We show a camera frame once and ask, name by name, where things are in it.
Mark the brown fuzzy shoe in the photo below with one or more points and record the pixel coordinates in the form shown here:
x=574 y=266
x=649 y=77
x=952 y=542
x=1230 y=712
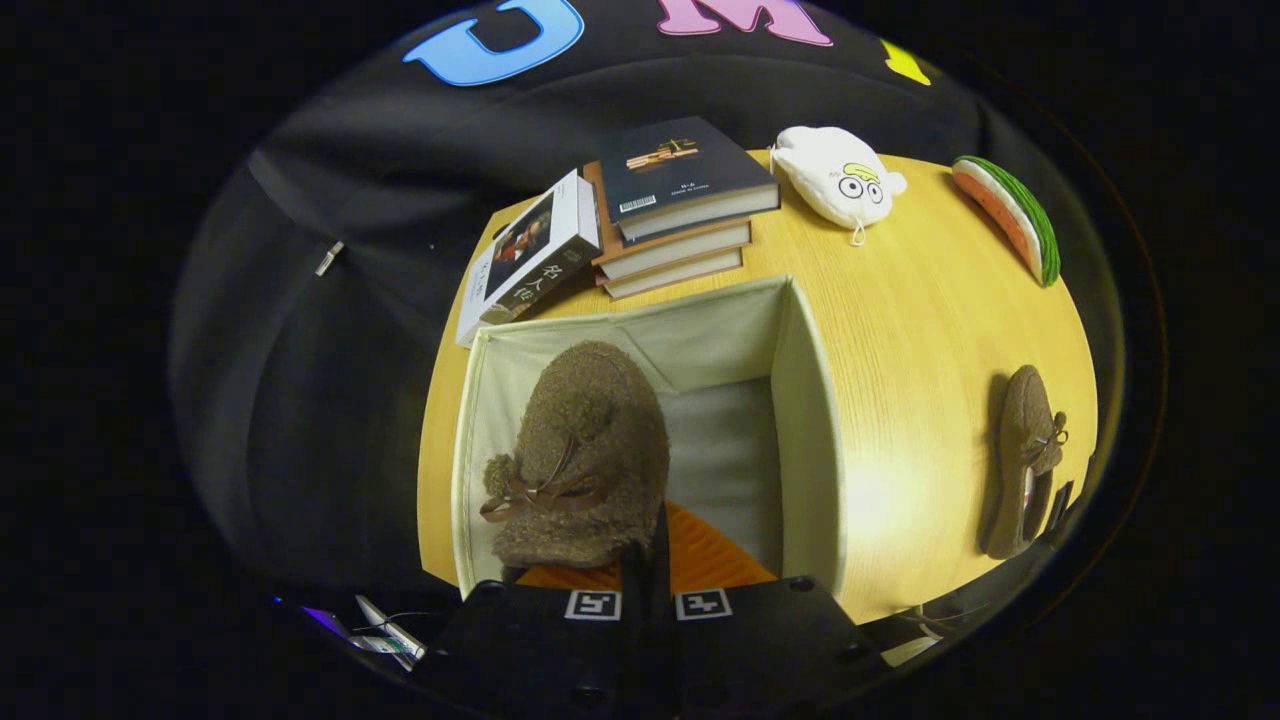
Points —
x=1025 y=420
x=590 y=440

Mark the watermelon slice plush toy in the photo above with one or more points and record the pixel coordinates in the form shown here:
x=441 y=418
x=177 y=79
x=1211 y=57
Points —
x=1015 y=215

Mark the white plush toy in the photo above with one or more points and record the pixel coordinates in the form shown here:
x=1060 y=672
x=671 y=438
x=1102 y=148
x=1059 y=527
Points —
x=830 y=175

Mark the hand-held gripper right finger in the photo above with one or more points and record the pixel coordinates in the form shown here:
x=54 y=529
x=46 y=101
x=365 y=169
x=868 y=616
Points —
x=760 y=640

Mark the grey fabric storage box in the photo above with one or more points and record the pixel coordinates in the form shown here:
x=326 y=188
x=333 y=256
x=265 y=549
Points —
x=810 y=450

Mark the brown cover book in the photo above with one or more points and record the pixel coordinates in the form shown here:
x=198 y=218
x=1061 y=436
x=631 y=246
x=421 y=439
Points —
x=680 y=250
x=680 y=275

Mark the dark cover book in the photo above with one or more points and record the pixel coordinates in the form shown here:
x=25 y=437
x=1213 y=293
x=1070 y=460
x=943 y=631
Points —
x=680 y=165

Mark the white portrait cover book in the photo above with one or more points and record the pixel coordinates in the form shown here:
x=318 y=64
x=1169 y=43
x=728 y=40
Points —
x=530 y=250

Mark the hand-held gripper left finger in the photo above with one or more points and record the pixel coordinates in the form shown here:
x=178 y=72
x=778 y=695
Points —
x=540 y=650

